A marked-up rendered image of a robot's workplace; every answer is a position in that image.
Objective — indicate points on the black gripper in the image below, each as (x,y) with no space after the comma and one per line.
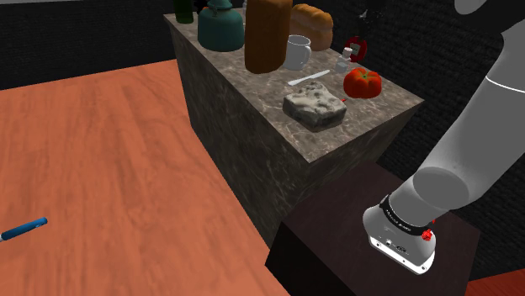
(369,18)

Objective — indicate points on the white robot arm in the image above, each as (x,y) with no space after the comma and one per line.
(471,135)

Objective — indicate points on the red round timer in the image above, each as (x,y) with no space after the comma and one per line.
(352,46)

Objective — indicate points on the small white shaker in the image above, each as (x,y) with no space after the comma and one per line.
(343,61)

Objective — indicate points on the golden bread loaf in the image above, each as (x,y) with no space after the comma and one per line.
(313,26)

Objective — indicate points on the red tomato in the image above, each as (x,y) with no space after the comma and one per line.
(362,84)

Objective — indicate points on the white mug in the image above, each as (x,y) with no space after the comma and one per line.
(296,53)

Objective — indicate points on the white knife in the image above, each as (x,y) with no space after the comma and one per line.
(309,77)

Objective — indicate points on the grey stone-like block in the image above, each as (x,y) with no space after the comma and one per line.
(313,106)

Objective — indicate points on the tall brown bread loaf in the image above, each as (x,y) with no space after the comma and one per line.
(266,37)

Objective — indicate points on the teal kettle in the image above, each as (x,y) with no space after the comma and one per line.
(220,30)

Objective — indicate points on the dark green bottle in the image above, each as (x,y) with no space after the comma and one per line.
(183,10)

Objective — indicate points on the dark robot stand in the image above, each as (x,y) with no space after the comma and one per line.
(328,229)

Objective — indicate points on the blue pen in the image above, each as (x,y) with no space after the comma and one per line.
(24,229)

